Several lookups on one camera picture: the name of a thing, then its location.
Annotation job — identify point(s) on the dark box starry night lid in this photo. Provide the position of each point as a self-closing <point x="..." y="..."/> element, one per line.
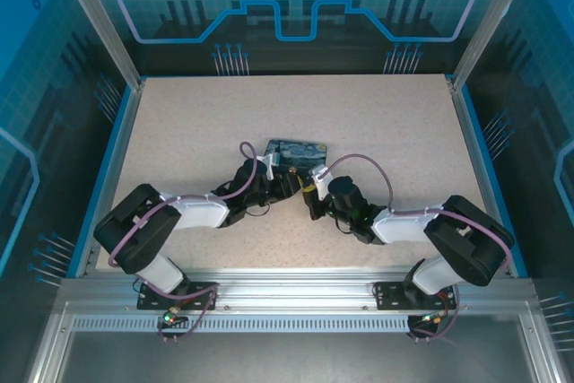
<point x="300" y="154"/>

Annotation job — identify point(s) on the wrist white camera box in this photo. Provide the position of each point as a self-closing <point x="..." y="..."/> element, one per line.
<point x="269" y="164"/>
<point x="320" y="181"/>

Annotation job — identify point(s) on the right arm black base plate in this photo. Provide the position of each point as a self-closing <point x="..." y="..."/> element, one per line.
<point x="390" y="295"/>

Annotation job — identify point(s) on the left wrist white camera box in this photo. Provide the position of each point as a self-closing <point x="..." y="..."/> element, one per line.
<point x="269" y="164"/>

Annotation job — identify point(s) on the aluminium frame post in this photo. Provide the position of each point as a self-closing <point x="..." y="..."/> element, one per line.
<point x="96" y="20"/>
<point x="493" y="20"/>

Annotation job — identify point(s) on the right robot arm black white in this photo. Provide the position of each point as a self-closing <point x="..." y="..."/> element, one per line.
<point x="466" y="239"/>

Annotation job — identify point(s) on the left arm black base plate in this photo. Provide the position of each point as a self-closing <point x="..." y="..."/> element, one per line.
<point x="202" y="293"/>

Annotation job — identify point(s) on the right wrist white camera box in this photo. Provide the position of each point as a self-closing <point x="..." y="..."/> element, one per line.
<point x="320" y="181"/>

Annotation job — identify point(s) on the blue aluminium table side rail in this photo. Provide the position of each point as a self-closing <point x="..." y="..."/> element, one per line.
<point x="484" y="163"/>
<point x="110" y="163"/>

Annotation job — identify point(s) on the aluminium cross rail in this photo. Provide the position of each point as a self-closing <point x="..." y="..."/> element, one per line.
<point x="291" y="286"/>

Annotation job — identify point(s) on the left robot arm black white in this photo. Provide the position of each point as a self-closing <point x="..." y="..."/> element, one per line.
<point x="148" y="230"/>

